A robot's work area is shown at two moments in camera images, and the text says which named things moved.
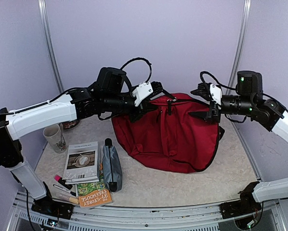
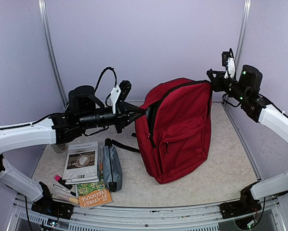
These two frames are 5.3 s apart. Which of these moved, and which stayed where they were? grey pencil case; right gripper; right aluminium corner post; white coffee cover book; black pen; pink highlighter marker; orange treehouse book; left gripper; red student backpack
Moved: right gripper; left gripper; red student backpack
Stayed: right aluminium corner post; black pen; orange treehouse book; white coffee cover book; pink highlighter marker; grey pencil case
